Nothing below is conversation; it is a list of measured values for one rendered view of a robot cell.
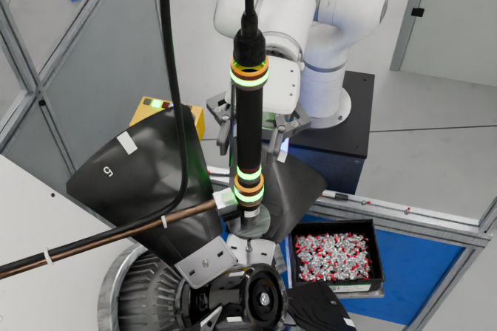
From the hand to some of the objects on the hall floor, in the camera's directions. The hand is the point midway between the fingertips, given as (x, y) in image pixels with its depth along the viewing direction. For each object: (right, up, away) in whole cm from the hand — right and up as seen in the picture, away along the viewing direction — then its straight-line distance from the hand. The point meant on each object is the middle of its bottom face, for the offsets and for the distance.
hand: (248, 145), depth 74 cm
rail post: (+60, -73, +133) cm, 164 cm away
